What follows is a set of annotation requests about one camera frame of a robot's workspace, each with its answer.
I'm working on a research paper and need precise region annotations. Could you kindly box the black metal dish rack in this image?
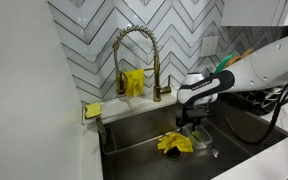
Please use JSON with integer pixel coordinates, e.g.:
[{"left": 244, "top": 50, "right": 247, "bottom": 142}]
[{"left": 217, "top": 84, "right": 288, "bottom": 116}]

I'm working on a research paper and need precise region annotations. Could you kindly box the crumpled yellow rubber glove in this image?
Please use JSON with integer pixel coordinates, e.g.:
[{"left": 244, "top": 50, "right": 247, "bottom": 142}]
[{"left": 156, "top": 132, "right": 194, "bottom": 154}]

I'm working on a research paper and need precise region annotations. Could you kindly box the metal sink caddy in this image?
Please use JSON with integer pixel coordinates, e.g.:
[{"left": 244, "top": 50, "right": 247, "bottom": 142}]
[{"left": 98, "top": 124, "right": 118, "bottom": 155}]

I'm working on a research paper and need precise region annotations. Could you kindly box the white upper cabinet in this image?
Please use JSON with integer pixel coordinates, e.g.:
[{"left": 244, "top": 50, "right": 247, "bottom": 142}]
[{"left": 221, "top": 0, "right": 288, "bottom": 27}]

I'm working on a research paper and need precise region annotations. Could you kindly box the white wall outlet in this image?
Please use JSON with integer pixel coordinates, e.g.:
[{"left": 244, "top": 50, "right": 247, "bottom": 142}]
[{"left": 200, "top": 35, "right": 219, "bottom": 58}]

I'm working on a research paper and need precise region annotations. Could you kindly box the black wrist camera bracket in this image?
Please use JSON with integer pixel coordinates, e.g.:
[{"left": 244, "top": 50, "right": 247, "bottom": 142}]
[{"left": 183, "top": 108, "right": 216, "bottom": 120}]

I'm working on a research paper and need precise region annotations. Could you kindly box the clear sponge tray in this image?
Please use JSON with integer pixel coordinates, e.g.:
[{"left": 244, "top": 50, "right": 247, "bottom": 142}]
[{"left": 82, "top": 96, "right": 135, "bottom": 125}]

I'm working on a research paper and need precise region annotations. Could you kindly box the metal spoon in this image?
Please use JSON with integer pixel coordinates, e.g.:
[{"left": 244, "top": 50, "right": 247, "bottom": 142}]
[{"left": 211, "top": 147, "right": 220, "bottom": 159}]

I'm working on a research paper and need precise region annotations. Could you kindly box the clear plastic lunchbox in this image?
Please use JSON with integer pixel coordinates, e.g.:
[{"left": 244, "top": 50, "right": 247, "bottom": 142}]
[{"left": 183, "top": 124, "right": 214, "bottom": 150}]

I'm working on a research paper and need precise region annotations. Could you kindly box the sink drain hole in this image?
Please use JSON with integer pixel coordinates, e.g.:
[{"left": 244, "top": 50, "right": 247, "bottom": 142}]
[{"left": 163, "top": 148, "right": 184, "bottom": 162}]

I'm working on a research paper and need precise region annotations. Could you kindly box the green plate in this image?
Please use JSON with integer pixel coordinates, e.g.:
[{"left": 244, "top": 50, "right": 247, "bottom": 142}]
[{"left": 214, "top": 53, "right": 235, "bottom": 75}]

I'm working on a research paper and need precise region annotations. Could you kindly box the stainless steel sink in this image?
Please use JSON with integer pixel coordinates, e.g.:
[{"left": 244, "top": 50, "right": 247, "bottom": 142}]
[{"left": 98, "top": 94, "right": 288, "bottom": 180}]

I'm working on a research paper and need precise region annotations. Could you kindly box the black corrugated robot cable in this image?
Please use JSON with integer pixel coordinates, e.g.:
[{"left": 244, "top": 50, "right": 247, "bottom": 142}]
[{"left": 224, "top": 63, "right": 288, "bottom": 146}]

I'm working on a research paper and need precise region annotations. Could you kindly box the green plastic spoon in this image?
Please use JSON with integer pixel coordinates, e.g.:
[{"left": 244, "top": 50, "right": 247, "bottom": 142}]
[{"left": 191, "top": 130, "right": 202, "bottom": 141}]

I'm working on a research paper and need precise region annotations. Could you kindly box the wooden bamboo plate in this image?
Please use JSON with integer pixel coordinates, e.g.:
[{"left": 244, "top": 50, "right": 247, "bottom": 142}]
[
  {"left": 223, "top": 55, "right": 242, "bottom": 69},
  {"left": 238, "top": 48, "right": 255, "bottom": 59}
]

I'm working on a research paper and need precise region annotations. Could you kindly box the hanging yellow rubber glove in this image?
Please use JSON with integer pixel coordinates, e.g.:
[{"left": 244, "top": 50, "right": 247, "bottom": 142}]
[{"left": 122, "top": 68, "right": 146, "bottom": 98}]

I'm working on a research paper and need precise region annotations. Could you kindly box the dish brush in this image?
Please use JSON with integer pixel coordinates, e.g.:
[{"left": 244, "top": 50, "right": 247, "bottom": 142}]
[{"left": 95, "top": 115, "right": 109, "bottom": 148}]

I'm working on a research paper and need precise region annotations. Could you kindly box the yellow sponge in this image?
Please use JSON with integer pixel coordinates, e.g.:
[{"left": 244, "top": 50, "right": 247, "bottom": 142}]
[{"left": 84, "top": 102, "right": 103, "bottom": 119}]

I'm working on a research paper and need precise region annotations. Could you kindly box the gold spring faucet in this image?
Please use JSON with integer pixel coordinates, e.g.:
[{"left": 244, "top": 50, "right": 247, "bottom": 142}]
[{"left": 112, "top": 24, "right": 172, "bottom": 103}]

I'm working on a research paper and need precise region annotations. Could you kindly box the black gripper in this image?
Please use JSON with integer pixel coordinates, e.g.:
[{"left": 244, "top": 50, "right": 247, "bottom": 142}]
[{"left": 176, "top": 113, "right": 201, "bottom": 134}]

